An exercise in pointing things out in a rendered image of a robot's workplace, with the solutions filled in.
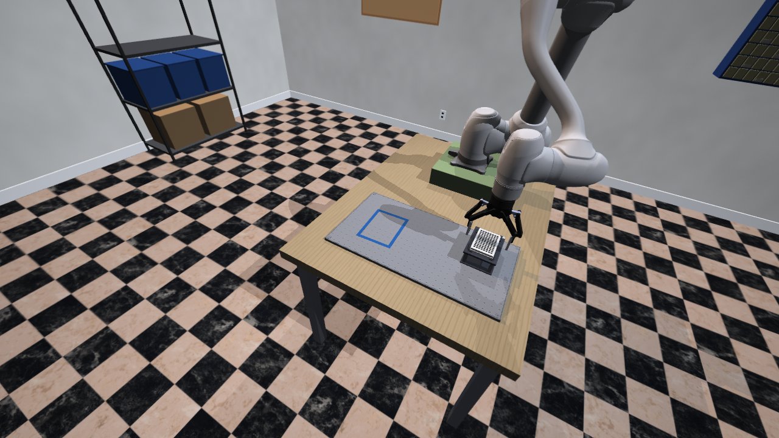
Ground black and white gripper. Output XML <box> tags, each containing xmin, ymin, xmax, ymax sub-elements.
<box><xmin>464</xmin><ymin>193</ymin><xmax>523</xmax><ymax>251</ymax></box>

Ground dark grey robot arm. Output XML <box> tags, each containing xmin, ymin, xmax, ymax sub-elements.
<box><xmin>448</xmin><ymin>0</ymin><xmax>635</xmax><ymax>201</ymax></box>

